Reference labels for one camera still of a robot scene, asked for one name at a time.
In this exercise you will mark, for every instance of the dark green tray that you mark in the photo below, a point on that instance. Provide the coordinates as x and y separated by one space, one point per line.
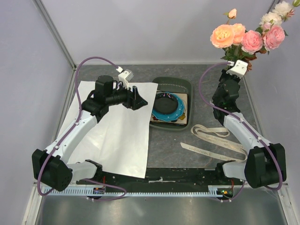
172 84

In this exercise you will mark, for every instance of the wooden puzzle board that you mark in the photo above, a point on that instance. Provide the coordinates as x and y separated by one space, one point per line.
183 120

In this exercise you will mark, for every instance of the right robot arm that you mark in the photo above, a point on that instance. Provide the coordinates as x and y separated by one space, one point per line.
265 164

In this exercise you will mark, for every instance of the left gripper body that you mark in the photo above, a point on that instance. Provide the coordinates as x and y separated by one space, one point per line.
131 103

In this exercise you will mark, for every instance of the orange flower stem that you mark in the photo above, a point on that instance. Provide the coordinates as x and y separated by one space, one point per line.
249 63

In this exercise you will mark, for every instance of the grey cable duct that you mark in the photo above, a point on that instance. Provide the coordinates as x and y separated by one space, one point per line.
94 191

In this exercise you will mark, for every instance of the left aluminium frame post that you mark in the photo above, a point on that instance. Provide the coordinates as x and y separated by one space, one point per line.
52 28

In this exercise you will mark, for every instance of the pink flower stems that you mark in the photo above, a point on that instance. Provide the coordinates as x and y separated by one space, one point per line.
268 37

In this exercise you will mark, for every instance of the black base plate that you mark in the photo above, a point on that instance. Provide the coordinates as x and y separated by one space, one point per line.
164 180

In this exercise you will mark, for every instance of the pink flower stem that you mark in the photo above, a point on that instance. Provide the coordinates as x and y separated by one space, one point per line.
228 37
230 15

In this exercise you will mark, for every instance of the cream ribbon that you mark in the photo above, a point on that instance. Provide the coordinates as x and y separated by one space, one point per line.
216 136

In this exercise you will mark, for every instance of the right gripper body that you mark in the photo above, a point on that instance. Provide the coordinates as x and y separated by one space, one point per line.
225 76

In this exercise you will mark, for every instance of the blue plate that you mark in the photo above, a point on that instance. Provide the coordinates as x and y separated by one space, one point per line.
173 116

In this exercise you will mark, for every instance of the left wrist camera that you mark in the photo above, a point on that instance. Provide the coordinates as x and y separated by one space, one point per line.
124 76

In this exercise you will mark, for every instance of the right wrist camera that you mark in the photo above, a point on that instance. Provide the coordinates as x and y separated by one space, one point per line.
237 68

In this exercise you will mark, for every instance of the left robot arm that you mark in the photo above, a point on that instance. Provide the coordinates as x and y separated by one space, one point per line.
50 166

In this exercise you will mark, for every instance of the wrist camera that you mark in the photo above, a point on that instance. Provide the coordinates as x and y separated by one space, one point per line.
124 76
237 68

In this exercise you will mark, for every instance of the white flower stem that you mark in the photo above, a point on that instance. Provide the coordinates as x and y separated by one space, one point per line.
280 13

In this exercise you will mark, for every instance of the white wrapping paper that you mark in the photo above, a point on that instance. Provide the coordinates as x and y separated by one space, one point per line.
119 142

